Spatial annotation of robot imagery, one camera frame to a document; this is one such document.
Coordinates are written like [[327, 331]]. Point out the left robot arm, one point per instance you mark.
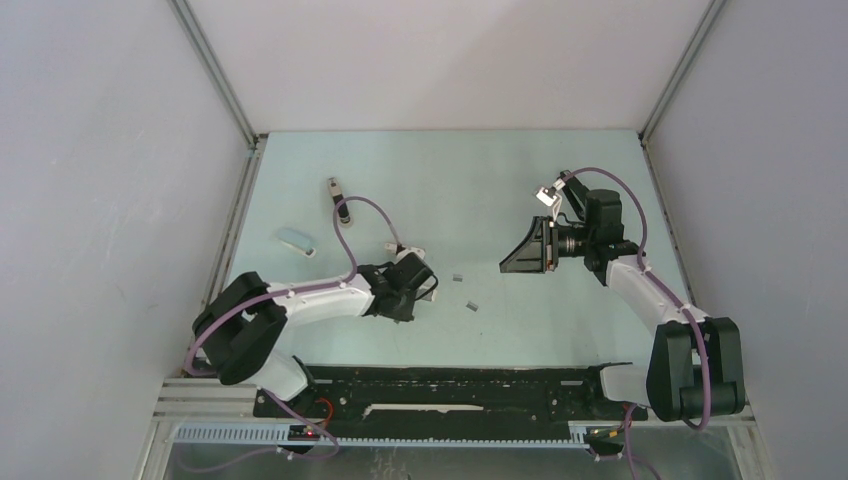
[[242, 331]]

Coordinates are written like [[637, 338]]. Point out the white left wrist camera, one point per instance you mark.
[[404, 251]]

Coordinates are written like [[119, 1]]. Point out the staple box tray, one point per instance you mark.
[[428, 295]]

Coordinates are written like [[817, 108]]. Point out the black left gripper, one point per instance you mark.
[[404, 314]]

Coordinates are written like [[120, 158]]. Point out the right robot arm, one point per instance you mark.
[[695, 370]]

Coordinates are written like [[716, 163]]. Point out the beige and black large stapler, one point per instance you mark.
[[338, 198]]

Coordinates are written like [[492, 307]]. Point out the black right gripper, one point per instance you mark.
[[538, 252]]

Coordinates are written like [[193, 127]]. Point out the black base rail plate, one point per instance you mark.
[[456, 404]]

